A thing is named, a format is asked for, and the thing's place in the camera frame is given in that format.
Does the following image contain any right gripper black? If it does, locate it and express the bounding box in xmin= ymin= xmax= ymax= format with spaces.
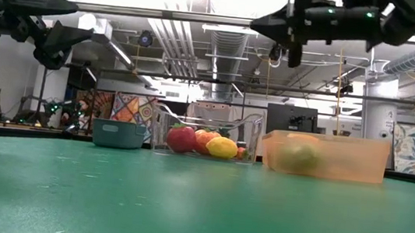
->
xmin=247 ymin=0 xmax=387 ymax=79

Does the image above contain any light green toy cucumber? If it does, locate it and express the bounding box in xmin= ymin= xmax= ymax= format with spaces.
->
xmin=277 ymin=140 xmax=322 ymax=176

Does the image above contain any yellow toy lemon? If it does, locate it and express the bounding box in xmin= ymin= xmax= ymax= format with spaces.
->
xmin=205 ymin=135 xmax=240 ymax=161

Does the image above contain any orange toy bell pepper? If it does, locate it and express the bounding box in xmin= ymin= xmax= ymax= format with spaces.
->
xmin=192 ymin=127 xmax=224 ymax=158

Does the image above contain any large red toy tomato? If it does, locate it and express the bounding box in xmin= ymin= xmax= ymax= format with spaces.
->
xmin=164 ymin=122 xmax=199 ymax=156

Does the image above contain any white ceiling light fixture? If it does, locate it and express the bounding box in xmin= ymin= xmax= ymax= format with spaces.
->
xmin=201 ymin=22 xmax=261 ymax=40

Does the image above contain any white ceiling air unit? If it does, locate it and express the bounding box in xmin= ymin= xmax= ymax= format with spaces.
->
xmin=76 ymin=12 xmax=114 ymax=44

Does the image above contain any overhead light bar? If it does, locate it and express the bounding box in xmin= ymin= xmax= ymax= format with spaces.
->
xmin=74 ymin=0 xmax=415 ymax=50

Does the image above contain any orange patterned painting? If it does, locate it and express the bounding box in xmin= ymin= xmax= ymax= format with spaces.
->
xmin=73 ymin=87 xmax=116 ymax=121

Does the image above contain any black computer monitor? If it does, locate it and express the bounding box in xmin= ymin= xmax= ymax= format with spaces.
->
xmin=264 ymin=102 xmax=321 ymax=140

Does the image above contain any clear plastic basket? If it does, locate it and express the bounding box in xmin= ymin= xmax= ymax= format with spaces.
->
xmin=149 ymin=101 xmax=266 ymax=166

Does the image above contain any small teal plastic basket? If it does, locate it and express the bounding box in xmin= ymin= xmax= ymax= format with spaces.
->
xmin=89 ymin=117 xmax=148 ymax=153

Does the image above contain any translucent orange plastic bin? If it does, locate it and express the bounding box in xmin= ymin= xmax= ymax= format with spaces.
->
xmin=258 ymin=126 xmax=392 ymax=187

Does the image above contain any green table mat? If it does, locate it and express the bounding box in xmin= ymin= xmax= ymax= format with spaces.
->
xmin=0 ymin=130 xmax=415 ymax=233

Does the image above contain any black ceiling cable reel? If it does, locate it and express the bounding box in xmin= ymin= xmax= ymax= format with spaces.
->
xmin=136 ymin=29 xmax=155 ymax=49
xmin=266 ymin=41 xmax=291 ymax=71

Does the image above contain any silver ceiling air duct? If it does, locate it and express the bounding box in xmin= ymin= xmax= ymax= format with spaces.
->
xmin=203 ymin=28 xmax=250 ymax=104

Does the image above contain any yellow hanging cord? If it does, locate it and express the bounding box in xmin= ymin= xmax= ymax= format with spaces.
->
xmin=329 ymin=47 xmax=349 ymax=137

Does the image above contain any black aluminium table frame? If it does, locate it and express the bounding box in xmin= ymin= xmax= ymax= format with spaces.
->
xmin=0 ymin=122 xmax=415 ymax=187

